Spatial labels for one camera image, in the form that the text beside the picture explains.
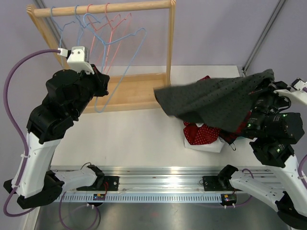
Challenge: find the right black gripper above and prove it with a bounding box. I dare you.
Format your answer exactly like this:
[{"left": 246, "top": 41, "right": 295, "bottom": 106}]
[{"left": 243, "top": 76, "right": 295, "bottom": 132}]

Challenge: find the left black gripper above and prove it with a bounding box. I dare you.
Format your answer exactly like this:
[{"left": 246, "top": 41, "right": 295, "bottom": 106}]
[{"left": 70, "top": 64, "right": 110, "bottom": 118}]

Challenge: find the grey dotted skirt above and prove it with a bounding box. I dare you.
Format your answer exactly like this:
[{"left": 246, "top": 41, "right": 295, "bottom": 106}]
[{"left": 154, "top": 69, "right": 274, "bottom": 132}]

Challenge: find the blue wire hanger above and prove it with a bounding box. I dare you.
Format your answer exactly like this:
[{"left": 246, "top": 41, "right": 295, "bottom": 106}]
[
  {"left": 83, "top": 13, "right": 147, "bottom": 114},
  {"left": 50, "top": 6, "right": 77, "bottom": 69},
  {"left": 74, "top": 5, "right": 107, "bottom": 72}
]

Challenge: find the red plaid skirt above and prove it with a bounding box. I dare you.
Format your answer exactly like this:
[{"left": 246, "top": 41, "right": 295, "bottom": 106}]
[{"left": 219, "top": 112, "right": 251, "bottom": 145}]

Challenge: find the white skirt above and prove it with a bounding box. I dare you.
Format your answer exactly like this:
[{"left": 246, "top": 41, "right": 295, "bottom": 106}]
[{"left": 184, "top": 137, "right": 225, "bottom": 153}]

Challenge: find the red dotted skirt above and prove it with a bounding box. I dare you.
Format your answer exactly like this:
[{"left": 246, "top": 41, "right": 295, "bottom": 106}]
[{"left": 183, "top": 75, "right": 221, "bottom": 146}]

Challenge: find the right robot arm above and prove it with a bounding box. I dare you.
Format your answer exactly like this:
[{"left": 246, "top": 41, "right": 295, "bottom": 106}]
[{"left": 217, "top": 78, "right": 307, "bottom": 230}]

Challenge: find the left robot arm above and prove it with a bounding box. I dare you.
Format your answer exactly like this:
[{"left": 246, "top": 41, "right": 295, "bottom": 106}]
[{"left": 3, "top": 64, "right": 110, "bottom": 209}]

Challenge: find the wooden clothes rack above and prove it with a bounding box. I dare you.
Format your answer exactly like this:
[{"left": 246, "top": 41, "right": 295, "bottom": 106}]
[{"left": 26, "top": 0, "right": 176, "bottom": 113}]

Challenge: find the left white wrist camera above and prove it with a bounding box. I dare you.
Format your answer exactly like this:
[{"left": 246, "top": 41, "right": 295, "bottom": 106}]
[{"left": 58, "top": 46, "right": 94, "bottom": 74}]

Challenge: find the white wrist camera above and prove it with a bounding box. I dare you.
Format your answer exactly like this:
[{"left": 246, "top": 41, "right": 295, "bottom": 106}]
[
  {"left": 274, "top": 78, "right": 307, "bottom": 105},
  {"left": 58, "top": 46, "right": 94, "bottom": 74}
]

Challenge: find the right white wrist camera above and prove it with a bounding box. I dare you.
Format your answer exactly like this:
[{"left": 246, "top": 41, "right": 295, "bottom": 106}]
[{"left": 274, "top": 78, "right": 307, "bottom": 105}]

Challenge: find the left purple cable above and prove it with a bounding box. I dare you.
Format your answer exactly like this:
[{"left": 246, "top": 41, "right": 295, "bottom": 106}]
[{"left": 2, "top": 49, "right": 62, "bottom": 218}]

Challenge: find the aluminium frame post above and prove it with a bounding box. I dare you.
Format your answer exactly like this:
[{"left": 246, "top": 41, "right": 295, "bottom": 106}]
[{"left": 241, "top": 0, "right": 287, "bottom": 76}]

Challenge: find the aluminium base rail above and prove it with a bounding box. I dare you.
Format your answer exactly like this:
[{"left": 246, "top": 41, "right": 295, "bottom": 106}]
[{"left": 47, "top": 166, "right": 294, "bottom": 194}]

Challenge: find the white slotted cable duct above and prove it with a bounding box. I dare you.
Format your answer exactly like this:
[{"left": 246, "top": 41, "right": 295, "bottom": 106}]
[{"left": 57, "top": 193, "right": 222, "bottom": 203}]

